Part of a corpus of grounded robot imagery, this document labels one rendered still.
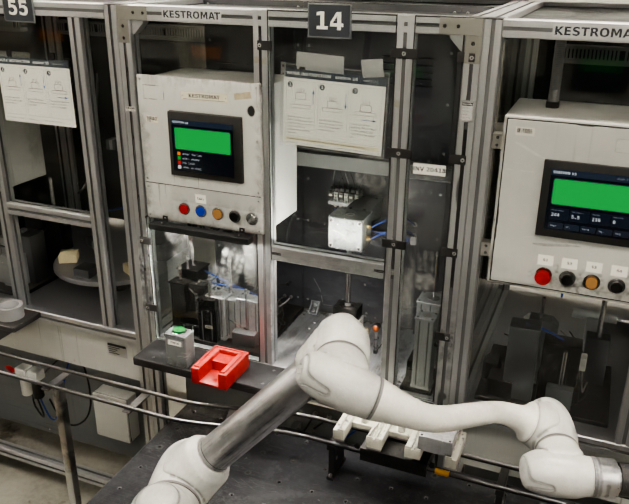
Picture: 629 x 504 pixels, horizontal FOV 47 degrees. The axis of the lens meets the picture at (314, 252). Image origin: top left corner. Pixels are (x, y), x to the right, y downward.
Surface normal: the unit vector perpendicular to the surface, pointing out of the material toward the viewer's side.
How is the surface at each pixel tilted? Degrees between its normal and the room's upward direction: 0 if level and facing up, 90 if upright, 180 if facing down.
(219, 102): 90
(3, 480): 0
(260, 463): 0
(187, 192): 90
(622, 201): 90
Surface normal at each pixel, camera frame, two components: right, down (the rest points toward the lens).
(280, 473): 0.01, -0.92
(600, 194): -0.38, 0.35
